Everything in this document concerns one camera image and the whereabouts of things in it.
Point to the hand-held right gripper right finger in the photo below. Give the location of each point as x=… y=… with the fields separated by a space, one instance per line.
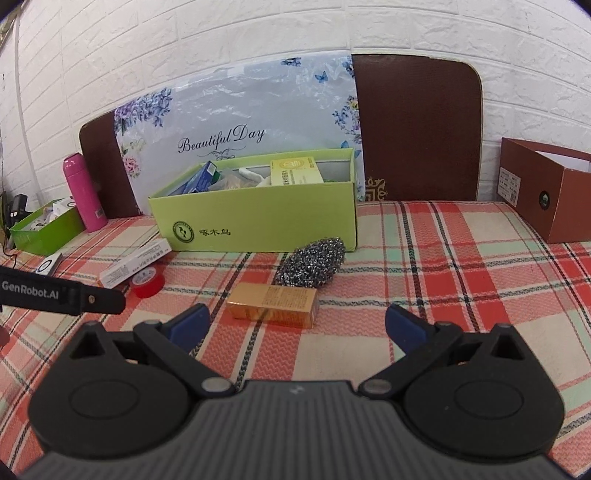
x=404 y=325

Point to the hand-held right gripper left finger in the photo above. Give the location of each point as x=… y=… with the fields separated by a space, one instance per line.
x=191 y=323

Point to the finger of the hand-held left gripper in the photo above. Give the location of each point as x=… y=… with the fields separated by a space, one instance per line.
x=104 y=300

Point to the gold carton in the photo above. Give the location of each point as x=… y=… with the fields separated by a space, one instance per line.
x=272 y=305

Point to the large green cardboard box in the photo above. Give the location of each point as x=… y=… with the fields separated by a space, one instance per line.
x=258 y=221

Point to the white soft item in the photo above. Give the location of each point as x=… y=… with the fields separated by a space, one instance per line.
x=254 y=177

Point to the yellow green carton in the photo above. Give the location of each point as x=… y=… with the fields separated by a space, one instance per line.
x=295 y=171

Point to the person's left hand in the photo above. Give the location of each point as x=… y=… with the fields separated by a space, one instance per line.
x=3 y=336

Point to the white round device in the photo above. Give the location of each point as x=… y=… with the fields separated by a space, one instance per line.
x=48 y=264

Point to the red tape roll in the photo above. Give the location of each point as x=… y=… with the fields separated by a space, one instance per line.
x=147 y=282

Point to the long white carton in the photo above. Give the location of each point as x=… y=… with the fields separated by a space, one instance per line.
x=134 y=264

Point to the small green box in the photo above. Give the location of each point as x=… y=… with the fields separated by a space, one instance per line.
x=44 y=235

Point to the plaid cloth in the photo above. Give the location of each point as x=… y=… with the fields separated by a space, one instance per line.
x=461 y=286

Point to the black power adapter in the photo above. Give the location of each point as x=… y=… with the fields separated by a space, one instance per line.
x=18 y=207

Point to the pink thermos bottle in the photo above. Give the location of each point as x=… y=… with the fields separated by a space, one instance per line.
x=85 y=194

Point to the steel wool scrubber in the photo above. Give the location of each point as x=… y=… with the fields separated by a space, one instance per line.
x=314 y=263

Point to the blue carton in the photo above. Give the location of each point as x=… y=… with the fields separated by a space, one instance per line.
x=201 y=179

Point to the brown cardboard box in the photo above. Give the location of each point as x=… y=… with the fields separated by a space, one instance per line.
x=545 y=203

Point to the brown headboard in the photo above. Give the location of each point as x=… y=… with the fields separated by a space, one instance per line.
x=415 y=138

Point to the floral plastic bag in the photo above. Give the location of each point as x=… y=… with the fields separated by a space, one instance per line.
x=240 y=110

